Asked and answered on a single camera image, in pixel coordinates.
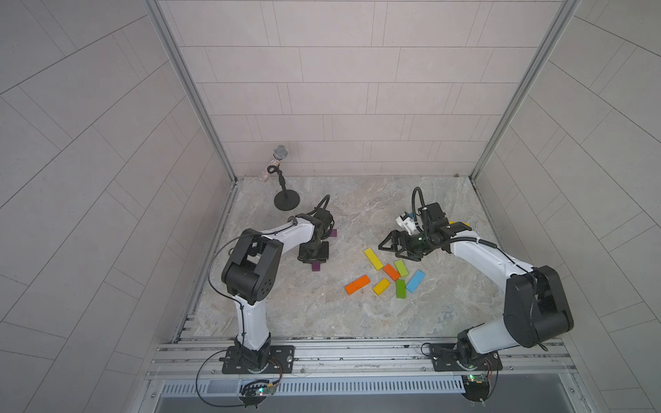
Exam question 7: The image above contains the yellow short block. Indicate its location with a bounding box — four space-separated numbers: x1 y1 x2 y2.
373 279 391 296

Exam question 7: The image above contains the right circuit board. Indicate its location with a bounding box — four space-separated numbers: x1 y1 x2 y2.
461 374 492 404

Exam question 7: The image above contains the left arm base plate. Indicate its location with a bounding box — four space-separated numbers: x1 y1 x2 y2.
222 344 295 374

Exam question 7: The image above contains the left circuit board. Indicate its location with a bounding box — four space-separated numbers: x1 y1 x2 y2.
239 380 278 407

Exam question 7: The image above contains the orange long block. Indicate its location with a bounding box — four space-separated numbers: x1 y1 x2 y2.
344 275 371 295

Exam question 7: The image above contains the red-orange block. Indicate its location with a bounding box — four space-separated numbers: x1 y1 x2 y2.
383 264 401 282

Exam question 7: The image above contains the circuit board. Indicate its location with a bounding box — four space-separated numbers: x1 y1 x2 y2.
239 380 278 407
461 374 492 404

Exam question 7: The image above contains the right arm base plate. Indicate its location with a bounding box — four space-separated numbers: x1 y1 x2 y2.
421 343 503 373

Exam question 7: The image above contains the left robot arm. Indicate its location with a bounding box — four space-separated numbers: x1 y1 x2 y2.
221 195 334 371

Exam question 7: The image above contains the microphone on black stand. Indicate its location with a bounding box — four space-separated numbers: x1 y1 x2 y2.
261 145 301 211

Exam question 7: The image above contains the light blue block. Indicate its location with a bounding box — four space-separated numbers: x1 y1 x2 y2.
406 270 426 293

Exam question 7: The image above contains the yellow long block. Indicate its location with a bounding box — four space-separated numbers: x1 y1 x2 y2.
364 249 384 271

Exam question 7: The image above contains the lime green flat block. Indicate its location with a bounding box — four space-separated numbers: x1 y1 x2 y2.
394 260 409 277

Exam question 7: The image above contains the aluminium rail frame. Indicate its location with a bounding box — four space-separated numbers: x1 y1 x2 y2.
142 338 580 401

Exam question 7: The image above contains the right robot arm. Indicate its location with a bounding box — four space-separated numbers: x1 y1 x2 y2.
379 202 574 365

